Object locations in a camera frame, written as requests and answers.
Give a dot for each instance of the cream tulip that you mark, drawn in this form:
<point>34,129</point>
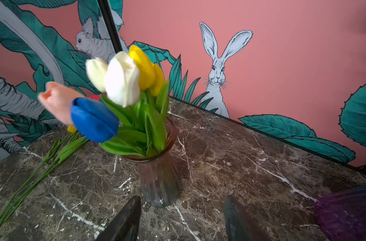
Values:
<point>96,70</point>

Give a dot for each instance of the yellow tulip in vase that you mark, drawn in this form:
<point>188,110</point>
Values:
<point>151,75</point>

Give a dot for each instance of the yellow tulip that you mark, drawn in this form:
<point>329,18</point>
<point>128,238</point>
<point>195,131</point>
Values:
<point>58,154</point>
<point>71,131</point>
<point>151,75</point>

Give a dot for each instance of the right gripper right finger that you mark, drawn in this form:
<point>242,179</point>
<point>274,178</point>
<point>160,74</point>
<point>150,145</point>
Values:
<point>239,225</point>

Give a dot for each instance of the brown ribbed glass vase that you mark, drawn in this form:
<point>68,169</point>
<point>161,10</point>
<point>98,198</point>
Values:
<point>159,175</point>

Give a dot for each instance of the black left frame post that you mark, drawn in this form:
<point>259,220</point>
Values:
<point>110,24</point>

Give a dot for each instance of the white tulip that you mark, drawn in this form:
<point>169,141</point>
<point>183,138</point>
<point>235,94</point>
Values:
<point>122,80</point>

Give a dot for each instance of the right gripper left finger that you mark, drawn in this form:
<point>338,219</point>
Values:
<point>125,225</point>

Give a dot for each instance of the red yellow cube block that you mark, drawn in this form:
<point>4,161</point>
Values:
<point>95,97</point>

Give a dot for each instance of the pink tulip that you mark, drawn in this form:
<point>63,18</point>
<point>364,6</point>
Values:
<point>57,99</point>

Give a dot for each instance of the purple glass vase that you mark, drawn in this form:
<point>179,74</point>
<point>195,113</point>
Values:
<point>342,216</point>

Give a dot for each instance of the blue tulip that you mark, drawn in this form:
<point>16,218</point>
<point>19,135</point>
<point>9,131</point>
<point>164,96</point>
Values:
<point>93,119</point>

